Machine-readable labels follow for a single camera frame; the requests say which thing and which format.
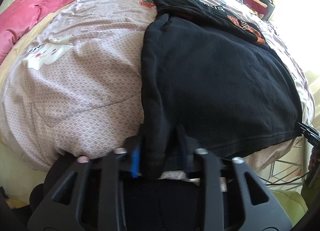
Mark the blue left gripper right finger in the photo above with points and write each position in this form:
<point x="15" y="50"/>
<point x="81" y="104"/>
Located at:
<point x="188" y="147"/>

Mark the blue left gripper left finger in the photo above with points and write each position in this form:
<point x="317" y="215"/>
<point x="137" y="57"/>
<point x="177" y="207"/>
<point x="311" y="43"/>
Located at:
<point x="135" y="159"/>

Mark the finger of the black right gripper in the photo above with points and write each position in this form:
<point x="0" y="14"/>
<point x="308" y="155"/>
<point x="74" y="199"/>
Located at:
<point x="310" y="134"/>

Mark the black orange sweatshirt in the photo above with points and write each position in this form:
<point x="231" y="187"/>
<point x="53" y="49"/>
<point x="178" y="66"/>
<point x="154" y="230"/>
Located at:
<point x="213" y="74"/>

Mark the lilac strawberry print blanket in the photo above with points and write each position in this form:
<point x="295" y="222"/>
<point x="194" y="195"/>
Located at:
<point x="77" y="88"/>

